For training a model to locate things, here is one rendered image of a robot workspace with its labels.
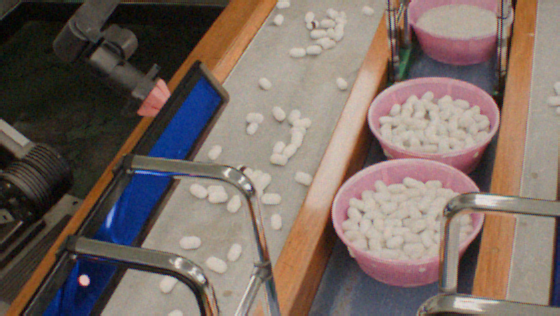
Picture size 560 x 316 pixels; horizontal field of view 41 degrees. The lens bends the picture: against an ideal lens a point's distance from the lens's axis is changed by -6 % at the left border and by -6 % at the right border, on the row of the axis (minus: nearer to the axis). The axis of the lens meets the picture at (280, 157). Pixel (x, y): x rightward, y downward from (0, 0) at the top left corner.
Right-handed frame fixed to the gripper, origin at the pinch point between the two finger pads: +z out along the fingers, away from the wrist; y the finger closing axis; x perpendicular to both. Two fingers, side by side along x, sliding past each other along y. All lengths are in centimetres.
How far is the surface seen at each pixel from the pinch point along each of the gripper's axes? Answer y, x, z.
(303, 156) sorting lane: 8.4, -2.2, 24.5
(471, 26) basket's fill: 66, -18, 45
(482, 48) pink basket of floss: 57, -20, 49
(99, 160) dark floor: 83, 123, -15
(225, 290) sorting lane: -27.9, -0.5, 22.6
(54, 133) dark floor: 96, 141, -38
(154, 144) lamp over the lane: -35.6, -28.2, -0.2
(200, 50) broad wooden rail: 40.6, 17.5, -4.6
